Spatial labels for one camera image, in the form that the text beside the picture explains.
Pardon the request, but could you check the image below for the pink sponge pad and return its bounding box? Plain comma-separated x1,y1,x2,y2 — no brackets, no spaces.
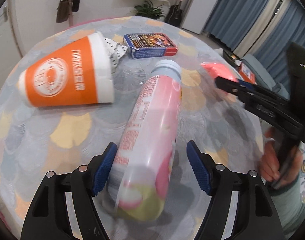
201,62,238,82

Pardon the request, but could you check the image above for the pink plastic bottle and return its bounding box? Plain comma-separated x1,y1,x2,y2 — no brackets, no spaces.
107,60,182,222

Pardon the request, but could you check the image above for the blue card box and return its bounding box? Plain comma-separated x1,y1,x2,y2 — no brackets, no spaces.
123,33,178,59

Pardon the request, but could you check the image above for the polka dot white cloth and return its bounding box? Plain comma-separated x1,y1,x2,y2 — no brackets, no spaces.
104,38,128,73

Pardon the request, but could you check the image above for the orange white paper cup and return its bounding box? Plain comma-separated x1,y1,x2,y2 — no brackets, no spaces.
18,32,114,107

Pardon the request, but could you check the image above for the person's right forearm sleeve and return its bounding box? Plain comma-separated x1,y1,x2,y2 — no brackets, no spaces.
269,142,305,239

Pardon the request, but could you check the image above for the person's right hand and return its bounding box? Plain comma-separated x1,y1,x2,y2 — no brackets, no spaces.
258,127,305,188

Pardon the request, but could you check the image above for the grey blue sofa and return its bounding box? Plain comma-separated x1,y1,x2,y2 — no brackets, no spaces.
242,54,289,99

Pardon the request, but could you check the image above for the orange box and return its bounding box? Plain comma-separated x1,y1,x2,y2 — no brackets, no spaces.
238,62,256,84

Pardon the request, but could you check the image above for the dark snack bowl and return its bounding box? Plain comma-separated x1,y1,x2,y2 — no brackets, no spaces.
223,49,240,68

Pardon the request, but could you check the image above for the blue curtain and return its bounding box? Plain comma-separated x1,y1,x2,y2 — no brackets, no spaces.
204,0,305,88

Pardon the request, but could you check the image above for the patterned round tablecloth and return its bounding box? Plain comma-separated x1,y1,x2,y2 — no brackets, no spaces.
0,17,263,239

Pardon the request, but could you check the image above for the black guitar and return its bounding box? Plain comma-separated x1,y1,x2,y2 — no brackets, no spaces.
165,1,183,27

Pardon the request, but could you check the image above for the white refrigerator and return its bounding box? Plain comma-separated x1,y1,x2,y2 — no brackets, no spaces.
181,0,218,34

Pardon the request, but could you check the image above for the green potted plant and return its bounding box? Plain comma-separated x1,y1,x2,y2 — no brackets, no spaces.
134,1,165,20

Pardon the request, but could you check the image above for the white door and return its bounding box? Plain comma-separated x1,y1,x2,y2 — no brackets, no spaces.
0,0,22,90

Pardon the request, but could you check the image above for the black small bag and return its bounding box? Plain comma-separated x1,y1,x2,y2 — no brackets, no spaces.
72,0,80,12

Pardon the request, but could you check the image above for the brown tote bag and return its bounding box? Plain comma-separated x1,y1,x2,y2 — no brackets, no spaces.
56,0,69,23

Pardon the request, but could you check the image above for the pink coat rack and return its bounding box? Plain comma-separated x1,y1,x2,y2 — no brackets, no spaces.
66,0,77,28

